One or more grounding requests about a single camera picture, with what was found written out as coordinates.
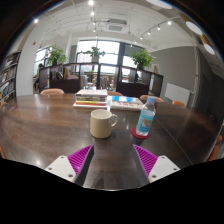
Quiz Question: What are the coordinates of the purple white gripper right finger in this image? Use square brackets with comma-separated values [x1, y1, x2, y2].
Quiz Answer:
[132, 145, 180, 183]

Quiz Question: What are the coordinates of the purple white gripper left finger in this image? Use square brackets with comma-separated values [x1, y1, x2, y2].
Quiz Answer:
[45, 145, 94, 186]

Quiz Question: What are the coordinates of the clear plastic water bottle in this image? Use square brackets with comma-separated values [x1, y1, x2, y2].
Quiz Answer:
[136, 96, 156, 136]

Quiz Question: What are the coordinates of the red round coaster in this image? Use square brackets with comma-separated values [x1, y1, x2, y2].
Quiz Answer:
[131, 127, 149, 139]

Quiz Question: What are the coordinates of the cream ceramic mug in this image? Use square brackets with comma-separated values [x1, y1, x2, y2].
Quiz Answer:
[90, 109, 118, 138]

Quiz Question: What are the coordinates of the orange chair far right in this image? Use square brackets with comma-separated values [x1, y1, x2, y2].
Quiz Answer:
[172, 100, 185, 106]

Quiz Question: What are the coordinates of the stack of books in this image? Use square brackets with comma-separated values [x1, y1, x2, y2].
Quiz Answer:
[74, 89, 108, 107]

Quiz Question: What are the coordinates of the tan chair back right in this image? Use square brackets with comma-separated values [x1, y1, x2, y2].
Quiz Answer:
[140, 95, 164, 102]

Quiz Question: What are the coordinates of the tan chair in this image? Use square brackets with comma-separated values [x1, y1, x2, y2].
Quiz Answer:
[140, 95, 164, 102]
[107, 90, 123, 96]
[40, 88, 64, 95]

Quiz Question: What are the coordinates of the blue white book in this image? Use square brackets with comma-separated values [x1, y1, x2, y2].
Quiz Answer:
[109, 96, 143, 111]

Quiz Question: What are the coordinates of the tan chair back left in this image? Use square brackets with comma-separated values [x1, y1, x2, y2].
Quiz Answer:
[40, 88, 64, 95]

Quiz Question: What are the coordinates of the tan chair back middle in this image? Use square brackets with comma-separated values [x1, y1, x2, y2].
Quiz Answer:
[107, 90, 123, 96]

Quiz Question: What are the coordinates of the dark low shelf divider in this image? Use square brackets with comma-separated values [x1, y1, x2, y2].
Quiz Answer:
[39, 62, 163, 98]

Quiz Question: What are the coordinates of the right potted plant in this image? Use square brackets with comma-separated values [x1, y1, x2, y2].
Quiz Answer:
[131, 49, 153, 70]

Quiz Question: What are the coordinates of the potted plant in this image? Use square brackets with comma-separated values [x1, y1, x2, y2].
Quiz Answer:
[131, 49, 153, 70]
[86, 46, 105, 63]
[47, 46, 67, 66]

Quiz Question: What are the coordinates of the left potted plant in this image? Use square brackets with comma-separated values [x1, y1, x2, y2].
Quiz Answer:
[47, 46, 67, 66]

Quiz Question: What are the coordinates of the middle potted plant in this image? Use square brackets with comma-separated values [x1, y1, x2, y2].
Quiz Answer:
[86, 46, 105, 63]

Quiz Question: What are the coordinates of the tall bookshelf at left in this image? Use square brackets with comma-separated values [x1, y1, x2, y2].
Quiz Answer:
[0, 51, 21, 105]

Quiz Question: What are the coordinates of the round pendant lamp lower right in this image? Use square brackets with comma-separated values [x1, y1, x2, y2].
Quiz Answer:
[203, 44, 215, 55]

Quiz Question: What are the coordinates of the round pendant lamp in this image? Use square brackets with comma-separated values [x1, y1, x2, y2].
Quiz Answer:
[185, 21, 203, 35]
[203, 44, 215, 55]

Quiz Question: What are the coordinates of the round pendant lamp far right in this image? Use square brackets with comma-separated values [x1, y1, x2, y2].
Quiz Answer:
[185, 21, 203, 35]

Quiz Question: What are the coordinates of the ceiling air conditioner unit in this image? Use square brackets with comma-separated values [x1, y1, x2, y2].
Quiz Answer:
[106, 18, 127, 33]

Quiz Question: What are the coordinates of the round ceiling lamp right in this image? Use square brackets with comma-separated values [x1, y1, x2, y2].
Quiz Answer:
[146, 0, 172, 9]

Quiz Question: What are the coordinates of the white board against wall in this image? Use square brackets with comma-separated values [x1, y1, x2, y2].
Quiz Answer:
[165, 83, 190, 105]

